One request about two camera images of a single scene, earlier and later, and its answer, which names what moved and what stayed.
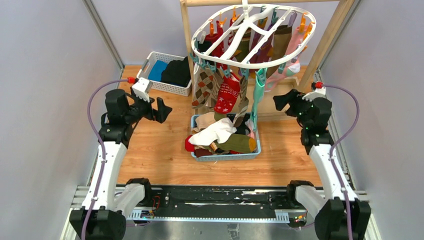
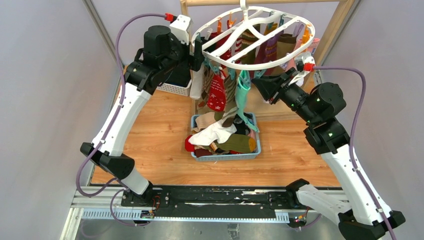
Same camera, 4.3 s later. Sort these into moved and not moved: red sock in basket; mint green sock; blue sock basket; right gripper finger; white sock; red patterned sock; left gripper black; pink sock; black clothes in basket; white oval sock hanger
Moved: red patterned sock; mint green sock; white oval sock hanger; pink sock; left gripper black; right gripper finger
Not moved: white sock; black clothes in basket; red sock in basket; blue sock basket
